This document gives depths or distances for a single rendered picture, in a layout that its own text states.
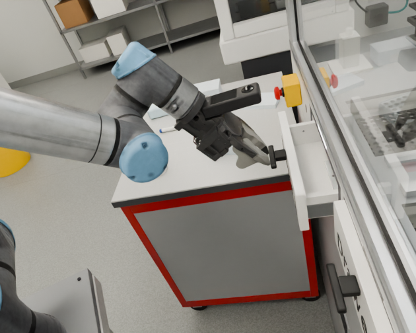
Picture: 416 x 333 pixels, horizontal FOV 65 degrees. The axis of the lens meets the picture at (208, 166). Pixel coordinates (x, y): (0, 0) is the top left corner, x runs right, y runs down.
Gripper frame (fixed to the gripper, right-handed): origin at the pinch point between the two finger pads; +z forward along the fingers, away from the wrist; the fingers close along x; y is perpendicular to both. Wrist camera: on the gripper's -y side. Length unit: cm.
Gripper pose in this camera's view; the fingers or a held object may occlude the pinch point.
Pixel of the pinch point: (267, 153)
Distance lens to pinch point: 72.7
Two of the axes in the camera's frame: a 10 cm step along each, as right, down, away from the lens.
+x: -0.5, 6.4, -7.7
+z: 7.6, 5.2, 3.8
